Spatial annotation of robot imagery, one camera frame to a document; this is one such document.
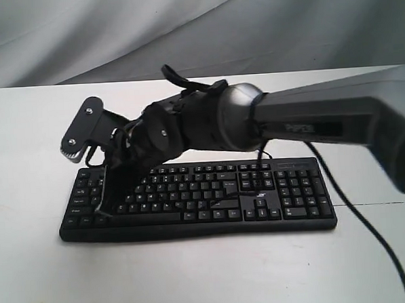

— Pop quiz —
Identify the grey backdrop cloth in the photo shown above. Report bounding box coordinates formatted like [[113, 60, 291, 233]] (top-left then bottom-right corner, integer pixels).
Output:
[[0, 0, 405, 88]]

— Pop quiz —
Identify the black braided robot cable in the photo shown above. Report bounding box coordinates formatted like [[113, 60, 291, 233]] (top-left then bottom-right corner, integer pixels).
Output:
[[160, 52, 405, 303]]

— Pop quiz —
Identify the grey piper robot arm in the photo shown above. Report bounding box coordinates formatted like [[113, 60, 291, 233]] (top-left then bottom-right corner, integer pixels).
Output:
[[100, 65, 405, 211]]

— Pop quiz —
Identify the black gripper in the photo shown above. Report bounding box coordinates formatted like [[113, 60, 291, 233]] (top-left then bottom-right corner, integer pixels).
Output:
[[95, 110, 143, 218]]

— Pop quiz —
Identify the black acer keyboard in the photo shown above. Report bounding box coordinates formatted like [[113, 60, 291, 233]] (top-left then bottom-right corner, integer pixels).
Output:
[[59, 157, 337, 243]]

